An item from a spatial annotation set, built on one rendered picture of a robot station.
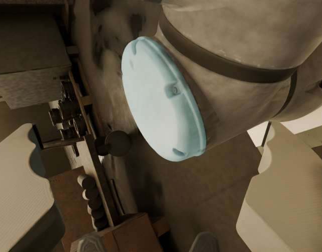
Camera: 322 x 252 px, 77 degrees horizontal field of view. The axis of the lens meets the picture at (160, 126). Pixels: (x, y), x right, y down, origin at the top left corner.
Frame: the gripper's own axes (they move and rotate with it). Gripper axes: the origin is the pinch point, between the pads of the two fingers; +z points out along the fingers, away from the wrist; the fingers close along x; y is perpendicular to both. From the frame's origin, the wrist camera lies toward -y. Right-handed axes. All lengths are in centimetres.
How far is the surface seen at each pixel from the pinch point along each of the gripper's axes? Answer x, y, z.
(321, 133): 30.2, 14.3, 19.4
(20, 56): -129, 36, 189
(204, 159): 20, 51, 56
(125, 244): -21, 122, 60
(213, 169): 23, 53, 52
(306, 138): 29.2, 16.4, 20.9
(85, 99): -78, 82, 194
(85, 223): -91, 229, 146
